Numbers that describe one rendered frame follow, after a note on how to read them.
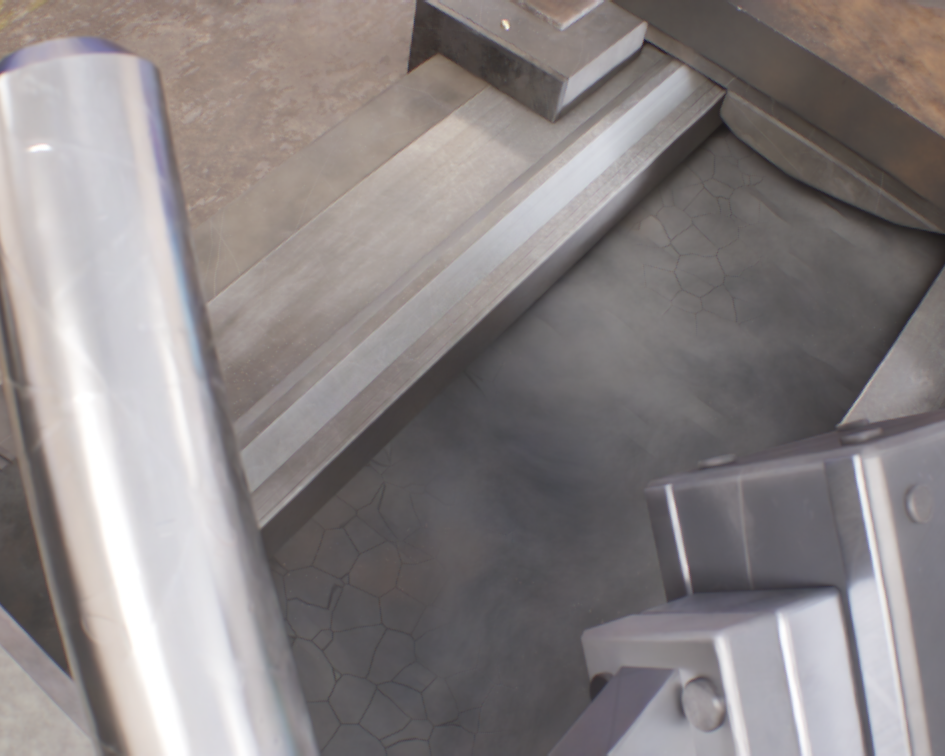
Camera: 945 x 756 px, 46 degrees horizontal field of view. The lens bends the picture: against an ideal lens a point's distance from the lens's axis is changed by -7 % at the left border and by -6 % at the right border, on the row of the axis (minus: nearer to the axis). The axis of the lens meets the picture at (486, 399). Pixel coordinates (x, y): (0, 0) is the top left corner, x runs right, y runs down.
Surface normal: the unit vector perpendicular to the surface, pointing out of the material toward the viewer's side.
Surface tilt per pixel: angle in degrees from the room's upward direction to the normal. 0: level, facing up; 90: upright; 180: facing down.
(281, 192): 0
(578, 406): 20
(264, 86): 0
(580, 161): 49
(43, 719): 14
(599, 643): 77
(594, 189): 0
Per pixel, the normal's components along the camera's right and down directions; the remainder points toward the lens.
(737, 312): 0.00, -0.43
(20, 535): 0.76, 0.25
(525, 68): -0.61, 0.61
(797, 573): -0.84, 0.16
